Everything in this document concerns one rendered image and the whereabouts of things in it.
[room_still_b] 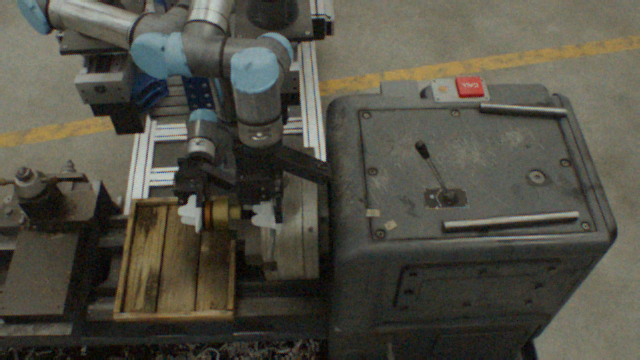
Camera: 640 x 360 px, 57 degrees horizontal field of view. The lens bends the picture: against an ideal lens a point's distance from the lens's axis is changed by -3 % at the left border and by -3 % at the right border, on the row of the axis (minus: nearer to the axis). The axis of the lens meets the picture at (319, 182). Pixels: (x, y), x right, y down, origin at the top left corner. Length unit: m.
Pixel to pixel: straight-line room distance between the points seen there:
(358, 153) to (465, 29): 2.41
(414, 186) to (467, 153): 0.15
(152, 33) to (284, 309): 0.74
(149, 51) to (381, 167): 0.57
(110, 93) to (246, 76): 0.90
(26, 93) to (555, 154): 2.82
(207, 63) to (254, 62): 0.15
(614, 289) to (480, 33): 1.64
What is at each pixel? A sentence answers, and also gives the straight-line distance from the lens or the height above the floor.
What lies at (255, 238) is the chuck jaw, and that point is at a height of 1.11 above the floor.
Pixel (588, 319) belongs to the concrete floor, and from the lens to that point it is 2.72.
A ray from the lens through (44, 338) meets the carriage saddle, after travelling 1.63.
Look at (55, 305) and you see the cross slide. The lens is 1.58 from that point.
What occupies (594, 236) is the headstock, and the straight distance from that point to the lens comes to 1.33.
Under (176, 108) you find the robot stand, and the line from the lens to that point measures 2.00.
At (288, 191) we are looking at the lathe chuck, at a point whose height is 1.23.
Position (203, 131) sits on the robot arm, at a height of 1.12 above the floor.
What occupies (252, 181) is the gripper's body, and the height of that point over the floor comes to 1.45.
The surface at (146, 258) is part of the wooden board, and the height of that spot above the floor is 0.88.
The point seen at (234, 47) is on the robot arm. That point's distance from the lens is 1.07.
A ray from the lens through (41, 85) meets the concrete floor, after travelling 3.57.
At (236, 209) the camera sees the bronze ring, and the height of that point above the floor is 1.11.
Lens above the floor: 2.29
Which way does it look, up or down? 54 degrees down
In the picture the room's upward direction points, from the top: straight up
